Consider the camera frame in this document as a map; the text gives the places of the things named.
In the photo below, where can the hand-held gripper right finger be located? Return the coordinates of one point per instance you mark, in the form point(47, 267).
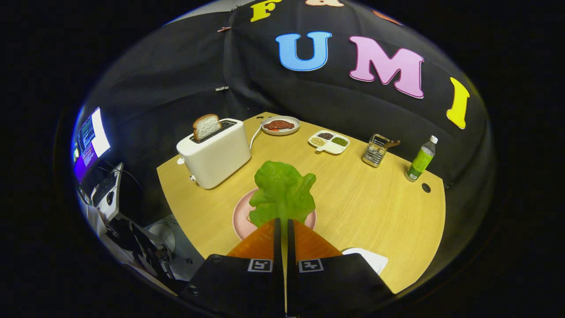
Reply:
point(290, 247)

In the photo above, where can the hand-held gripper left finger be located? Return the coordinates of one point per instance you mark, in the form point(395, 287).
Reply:
point(277, 247)

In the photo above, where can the green lettuce leaf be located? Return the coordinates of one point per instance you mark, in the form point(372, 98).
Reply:
point(282, 190)

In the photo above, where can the toast bread slice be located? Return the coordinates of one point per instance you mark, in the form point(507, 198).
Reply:
point(206, 127)

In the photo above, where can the pink round plate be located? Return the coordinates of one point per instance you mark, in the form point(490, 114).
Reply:
point(240, 221)

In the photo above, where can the white flat tray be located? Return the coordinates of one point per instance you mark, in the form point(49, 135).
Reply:
point(373, 260)

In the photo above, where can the white divided dish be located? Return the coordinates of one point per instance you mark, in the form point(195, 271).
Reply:
point(331, 148)

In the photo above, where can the white toaster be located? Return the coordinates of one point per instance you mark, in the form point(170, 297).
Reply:
point(216, 159)

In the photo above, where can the pile of pale beans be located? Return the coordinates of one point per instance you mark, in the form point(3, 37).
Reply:
point(317, 141)

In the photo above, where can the round grey plate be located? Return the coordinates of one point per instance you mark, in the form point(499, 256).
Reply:
point(282, 132)

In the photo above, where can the pile of dark beans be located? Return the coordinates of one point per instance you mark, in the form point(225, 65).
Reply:
point(325, 136)

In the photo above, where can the pile of green beans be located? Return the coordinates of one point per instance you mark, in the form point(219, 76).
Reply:
point(340, 141)

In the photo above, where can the brown meat steak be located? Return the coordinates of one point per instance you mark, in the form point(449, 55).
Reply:
point(278, 125)

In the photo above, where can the dark equipment pile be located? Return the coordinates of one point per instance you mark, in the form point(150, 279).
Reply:
point(132, 240)

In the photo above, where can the green drink bottle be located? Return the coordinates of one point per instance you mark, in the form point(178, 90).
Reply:
point(420, 161)

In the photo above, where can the white side desk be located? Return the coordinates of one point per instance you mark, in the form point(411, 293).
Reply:
point(115, 207)

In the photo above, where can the black backdrop cloth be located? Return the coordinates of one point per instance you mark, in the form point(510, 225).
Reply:
point(176, 79)

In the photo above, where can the computer monitor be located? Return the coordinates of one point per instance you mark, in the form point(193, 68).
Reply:
point(88, 141)

